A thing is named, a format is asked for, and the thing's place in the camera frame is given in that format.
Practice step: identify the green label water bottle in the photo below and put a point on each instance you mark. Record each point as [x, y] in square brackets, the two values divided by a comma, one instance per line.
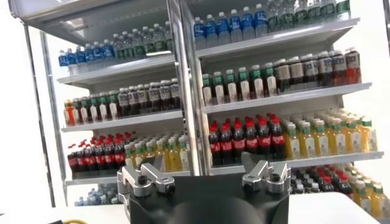
[342, 6]
[126, 44]
[300, 11]
[117, 46]
[272, 16]
[327, 7]
[147, 40]
[314, 9]
[285, 14]
[168, 37]
[158, 38]
[137, 43]

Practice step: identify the black pole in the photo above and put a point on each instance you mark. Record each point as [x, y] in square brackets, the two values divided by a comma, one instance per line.
[40, 121]
[387, 24]

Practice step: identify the metal shelf rack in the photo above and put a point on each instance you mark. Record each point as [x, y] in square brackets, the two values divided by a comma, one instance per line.
[274, 99]
[122, 120]

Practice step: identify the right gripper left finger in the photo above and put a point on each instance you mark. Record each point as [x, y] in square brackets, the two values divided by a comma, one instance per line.
[131, 178]

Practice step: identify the red drink bottle white label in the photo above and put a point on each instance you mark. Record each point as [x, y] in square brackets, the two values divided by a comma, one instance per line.
[353, 64]

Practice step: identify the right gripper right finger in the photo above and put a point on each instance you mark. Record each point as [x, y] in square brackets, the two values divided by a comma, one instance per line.
[259, 173]

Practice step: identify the blue label water bottle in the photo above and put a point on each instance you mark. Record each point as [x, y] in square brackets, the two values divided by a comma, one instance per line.
[108, 50]
[80, 57]
[63, 60]
[199, 33]
[223, 28]
[71, 58]
[211, 31]
[235, 26]
[98, 52]
[260, 20]
[247, 23]
[89, 54]

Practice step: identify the reddish orange drink bottle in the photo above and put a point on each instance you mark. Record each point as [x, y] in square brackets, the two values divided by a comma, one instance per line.
[68, 113]

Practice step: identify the red cap cola bottle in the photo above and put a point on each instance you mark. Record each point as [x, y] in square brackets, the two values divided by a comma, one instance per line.
[277, 139]
[109, 156]
[72, 162]
[327, 183]
[214, 146]
[264, 140]
[119, 153]
[238, 143]
[226, 145]
[100, 157]
[81, 160]
[345, 186]
[90, 159]
[251, 141]

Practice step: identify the beige label tea bottle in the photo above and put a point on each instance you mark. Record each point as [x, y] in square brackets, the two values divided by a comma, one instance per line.
[296, 74]
[282, 76]

